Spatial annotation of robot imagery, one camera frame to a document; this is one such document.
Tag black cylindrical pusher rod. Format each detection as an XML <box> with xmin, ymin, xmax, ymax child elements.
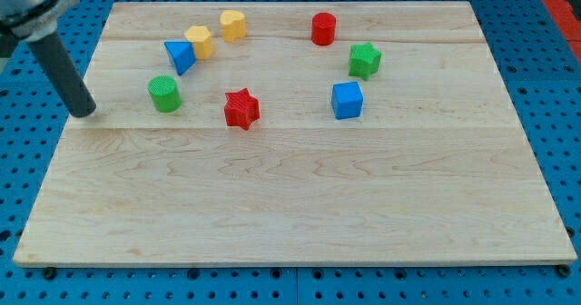
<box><xmin>27</xmin><ymin>32</ymin><xmax>96</xmax><ymax>118</ymax></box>

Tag yellow heart block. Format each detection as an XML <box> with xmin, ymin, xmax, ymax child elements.
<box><xmin>220</xmin><ymin>10</ymin><xmax>247</xmax><ymax>43</ymax></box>

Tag green cylinder block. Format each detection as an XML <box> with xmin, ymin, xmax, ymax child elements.
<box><xmin>147</xmin><ymin>75</ymin><xmax>182</xmax><ymax>113</ymax></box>

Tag blue triangle block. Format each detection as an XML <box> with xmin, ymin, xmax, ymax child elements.
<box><xmin>163</xmin><ymin>41</ymin><xmax>197</xmax><ymax>75</ymax></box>

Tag yellow hexagon block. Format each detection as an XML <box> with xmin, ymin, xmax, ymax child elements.
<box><xmin>184</xmin><ymin>25</ymin><xmax>215</xmax><ymax>60</ymax></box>

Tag wooden board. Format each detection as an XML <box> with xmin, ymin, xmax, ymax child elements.
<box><xmin>14</xmin><ymin>1</ymin><xmax>577</xmax><ymax>268</ymax></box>

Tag red star block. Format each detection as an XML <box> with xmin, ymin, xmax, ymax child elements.
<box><xmin>223</xmin><ymin>88</ymin><xmax>260</xmax><ymax>131</ymax></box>

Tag red cylinder block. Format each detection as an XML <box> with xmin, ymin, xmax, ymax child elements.
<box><xmin>310</xmin><ymin>12</ymin><xmax>337</xmax><ymax>46</ymax></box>

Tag blue cube block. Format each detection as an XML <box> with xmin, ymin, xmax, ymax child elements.
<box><xmin>331</xmin><ymin>82</ymin><xmax>364</xmax><ymax>120</ymax></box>

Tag green star block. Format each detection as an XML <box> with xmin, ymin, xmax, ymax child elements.
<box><xmin>349</xmin><ymin>42</ymin><xmax>382</xmax><ymax>81</ymax></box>

